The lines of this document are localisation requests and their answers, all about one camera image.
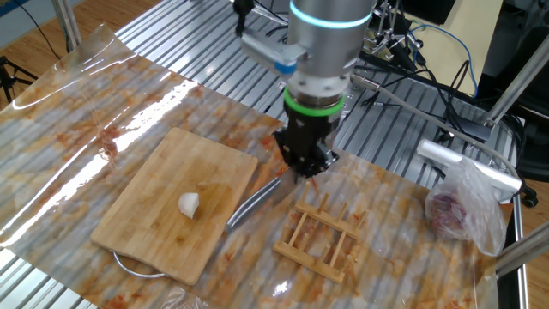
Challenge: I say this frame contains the black camera cable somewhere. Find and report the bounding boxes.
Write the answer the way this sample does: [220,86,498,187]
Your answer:
[232,0,257,38]

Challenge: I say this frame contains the aluminium frame post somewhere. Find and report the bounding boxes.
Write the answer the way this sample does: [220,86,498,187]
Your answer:
[492,222,549,280]
[484,33,549,128]
[511,192,531,309]
[51,0,82,53]

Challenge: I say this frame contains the grey hose with metal connector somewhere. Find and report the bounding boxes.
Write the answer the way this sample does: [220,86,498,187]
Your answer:
[350,73,522,184]

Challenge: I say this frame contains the blue cable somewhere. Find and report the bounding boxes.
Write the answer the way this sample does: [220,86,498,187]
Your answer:
[407,23,480,98]

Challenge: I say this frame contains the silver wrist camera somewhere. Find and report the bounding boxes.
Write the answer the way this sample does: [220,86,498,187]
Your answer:
[239,33,309,76]

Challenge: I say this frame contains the plastic bag with meat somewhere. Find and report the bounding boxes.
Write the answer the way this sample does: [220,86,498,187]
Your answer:
[424,156,509,258]

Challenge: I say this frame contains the black office chair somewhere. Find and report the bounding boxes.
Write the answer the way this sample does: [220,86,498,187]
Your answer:
[475,0,549,209]

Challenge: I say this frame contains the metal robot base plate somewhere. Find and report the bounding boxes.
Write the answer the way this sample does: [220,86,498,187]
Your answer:
[338,72,362,116]

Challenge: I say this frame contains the bamboo cutting board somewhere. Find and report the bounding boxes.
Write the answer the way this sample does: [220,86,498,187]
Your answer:
[89,127,260,287]

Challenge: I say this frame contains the steel cleaver knife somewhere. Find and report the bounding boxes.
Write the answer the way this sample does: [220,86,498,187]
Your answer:
[225,173,297,235]

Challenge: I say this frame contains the black tripod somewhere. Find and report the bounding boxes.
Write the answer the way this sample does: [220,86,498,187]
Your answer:
[0,55,39,105]

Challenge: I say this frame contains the metal clamp stand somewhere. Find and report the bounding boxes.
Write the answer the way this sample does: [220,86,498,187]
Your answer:
[362,0,425,61]

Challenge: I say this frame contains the white plastic film roll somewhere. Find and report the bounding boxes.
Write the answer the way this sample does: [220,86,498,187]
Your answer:
[416,138,524,195]

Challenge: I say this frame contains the marble pattern plastic mat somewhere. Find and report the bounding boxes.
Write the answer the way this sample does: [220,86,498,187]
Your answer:
[0,23,516,309]

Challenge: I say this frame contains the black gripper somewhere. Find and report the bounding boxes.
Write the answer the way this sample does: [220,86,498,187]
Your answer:
[273,110,343,179]

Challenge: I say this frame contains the wooden peg rack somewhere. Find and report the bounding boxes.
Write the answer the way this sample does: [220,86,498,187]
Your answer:
[272,179,369,285]

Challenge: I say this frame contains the purple onion peels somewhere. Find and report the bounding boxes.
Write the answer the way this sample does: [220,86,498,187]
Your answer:
[428,192,468,239]

